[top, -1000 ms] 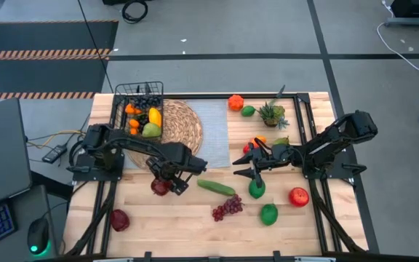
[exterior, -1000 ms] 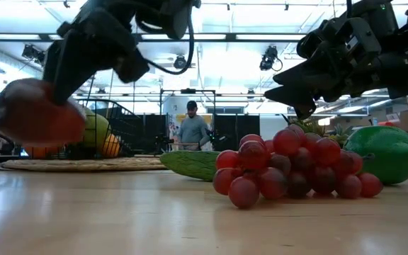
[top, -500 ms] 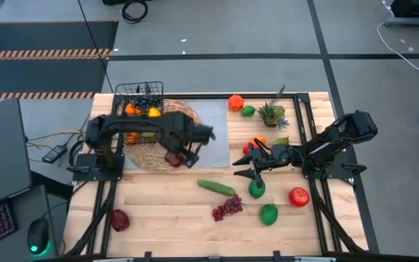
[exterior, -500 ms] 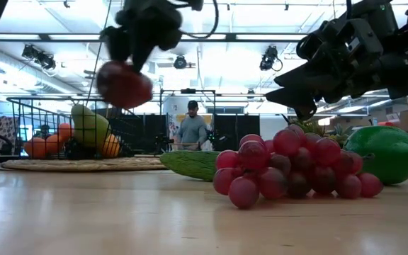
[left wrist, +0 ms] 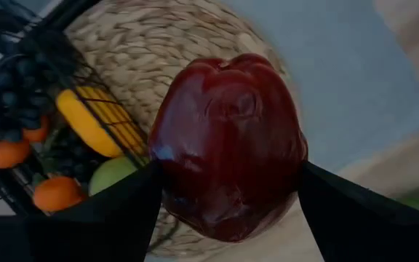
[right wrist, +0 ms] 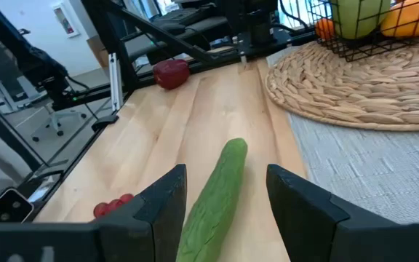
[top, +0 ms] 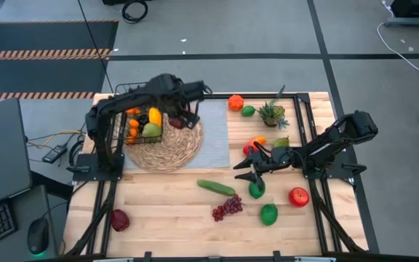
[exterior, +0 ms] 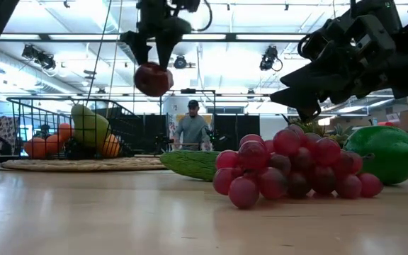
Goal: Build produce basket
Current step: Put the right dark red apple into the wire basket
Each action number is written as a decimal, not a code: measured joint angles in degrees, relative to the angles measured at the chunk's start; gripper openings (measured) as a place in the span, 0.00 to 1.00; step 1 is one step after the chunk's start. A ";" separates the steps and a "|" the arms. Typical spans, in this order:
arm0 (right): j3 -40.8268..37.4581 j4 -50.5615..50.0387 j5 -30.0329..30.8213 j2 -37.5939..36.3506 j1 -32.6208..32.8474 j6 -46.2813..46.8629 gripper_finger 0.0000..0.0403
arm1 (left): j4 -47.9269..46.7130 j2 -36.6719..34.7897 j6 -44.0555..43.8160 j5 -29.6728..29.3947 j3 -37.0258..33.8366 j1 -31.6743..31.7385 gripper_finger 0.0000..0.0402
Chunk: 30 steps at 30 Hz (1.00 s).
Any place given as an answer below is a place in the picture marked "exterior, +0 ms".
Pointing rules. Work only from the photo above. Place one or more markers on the floral cloth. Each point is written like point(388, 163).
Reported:
point(0, 132)

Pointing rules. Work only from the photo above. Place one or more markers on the potted succulent plant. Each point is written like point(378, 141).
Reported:
point(312, 125)

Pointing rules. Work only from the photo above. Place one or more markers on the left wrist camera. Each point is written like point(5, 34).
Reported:
point(186, 4)

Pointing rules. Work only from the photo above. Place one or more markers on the round woven placemat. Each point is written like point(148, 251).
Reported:
point(83, 164)

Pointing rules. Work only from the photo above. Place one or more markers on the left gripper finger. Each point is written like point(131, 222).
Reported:
point(139, 44)
point(168, 39)

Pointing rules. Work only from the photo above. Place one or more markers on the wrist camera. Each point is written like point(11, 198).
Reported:
point(186, 4)
point(370, 39)

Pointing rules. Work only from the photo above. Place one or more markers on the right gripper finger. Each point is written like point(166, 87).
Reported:
point(306, 78)
point(303, 101)

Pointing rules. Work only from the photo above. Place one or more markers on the black partition panel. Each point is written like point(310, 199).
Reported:
point(147, 132)
point(237, 132)

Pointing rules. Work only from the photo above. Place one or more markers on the large green lime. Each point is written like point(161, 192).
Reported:
point(384, 156)

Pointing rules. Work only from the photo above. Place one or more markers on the yellow-orange orange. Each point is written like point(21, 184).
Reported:
point(111, 146)

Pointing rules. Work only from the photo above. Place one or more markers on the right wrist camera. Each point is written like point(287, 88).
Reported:
point(370, 39)

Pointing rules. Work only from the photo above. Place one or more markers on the round black ceiling lamp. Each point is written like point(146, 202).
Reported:
point(180, 62)

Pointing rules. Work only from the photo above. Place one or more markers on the dark red apple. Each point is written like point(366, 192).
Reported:
point(153, 81)

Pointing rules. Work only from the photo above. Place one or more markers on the person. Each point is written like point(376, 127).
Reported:
point(191, 129)
point(44, 131)

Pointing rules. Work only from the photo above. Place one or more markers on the green bumpy cucumber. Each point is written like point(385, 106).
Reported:
point(190, 163)

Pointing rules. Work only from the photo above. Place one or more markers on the black metal stand frame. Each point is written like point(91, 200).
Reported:
point(188, 90)

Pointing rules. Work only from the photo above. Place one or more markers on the black ceiling fixture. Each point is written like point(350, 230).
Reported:
point(39, 56)

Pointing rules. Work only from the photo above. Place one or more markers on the green pear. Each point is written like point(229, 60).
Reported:
point(87, 125)

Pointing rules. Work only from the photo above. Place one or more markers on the red grape bunch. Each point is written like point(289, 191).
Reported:
point(253, 156)

